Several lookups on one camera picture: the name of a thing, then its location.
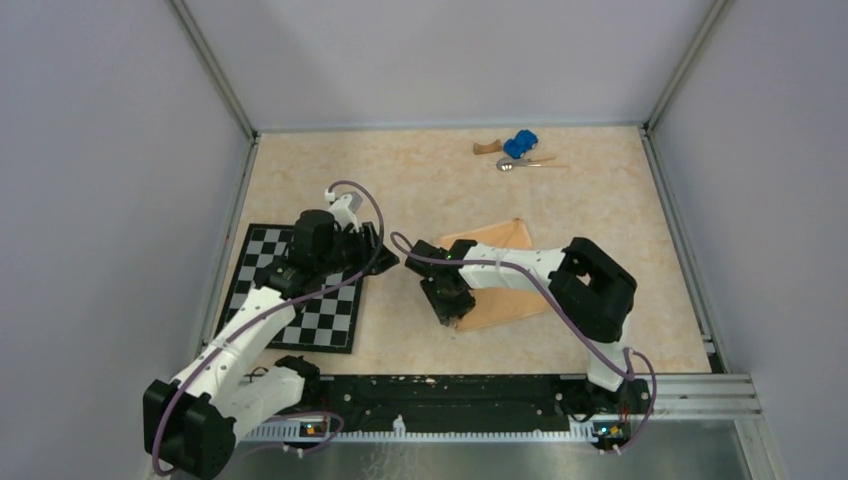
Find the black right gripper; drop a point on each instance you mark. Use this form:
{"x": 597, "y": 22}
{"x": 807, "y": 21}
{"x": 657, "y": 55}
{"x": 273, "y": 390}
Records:
{"x": 446, "y": 312}

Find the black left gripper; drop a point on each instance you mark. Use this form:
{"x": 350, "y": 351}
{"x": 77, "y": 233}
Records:
{"x": 364, "y": 251}

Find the orange cloth napkin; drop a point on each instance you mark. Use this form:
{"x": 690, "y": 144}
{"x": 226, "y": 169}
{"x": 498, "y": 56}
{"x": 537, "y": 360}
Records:
{"x": 495, "y": 306}

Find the silver metal spoon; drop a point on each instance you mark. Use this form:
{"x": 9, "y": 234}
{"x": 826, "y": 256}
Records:
{"x": 507, "y": 163}

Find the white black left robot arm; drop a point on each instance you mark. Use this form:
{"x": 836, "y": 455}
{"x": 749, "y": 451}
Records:
{"x": 232, "y": 364}

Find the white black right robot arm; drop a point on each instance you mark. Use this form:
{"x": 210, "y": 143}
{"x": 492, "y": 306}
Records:
{"x": 589, "y": 291}

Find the black white checkerboard mat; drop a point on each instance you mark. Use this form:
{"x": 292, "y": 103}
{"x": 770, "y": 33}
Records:
{"x": 326, "y": 324}

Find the small brown wooden piece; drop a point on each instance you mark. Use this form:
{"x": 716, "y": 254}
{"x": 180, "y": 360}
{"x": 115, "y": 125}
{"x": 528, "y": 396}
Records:
{"x": 484, "y": 149}

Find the blue toy car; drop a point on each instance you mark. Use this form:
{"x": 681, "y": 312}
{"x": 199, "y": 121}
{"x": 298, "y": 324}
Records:
{"x": 521, "y": 143}

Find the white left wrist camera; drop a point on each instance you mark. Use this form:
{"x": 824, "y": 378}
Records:
{"x": 344, "y": 207}

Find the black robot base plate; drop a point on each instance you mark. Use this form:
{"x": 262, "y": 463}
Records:
{"x": 470, "y": 403}

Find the aluminium front frame rail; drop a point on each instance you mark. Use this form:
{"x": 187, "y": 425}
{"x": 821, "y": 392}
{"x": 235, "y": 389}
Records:
{"x": 692, "y": 400}

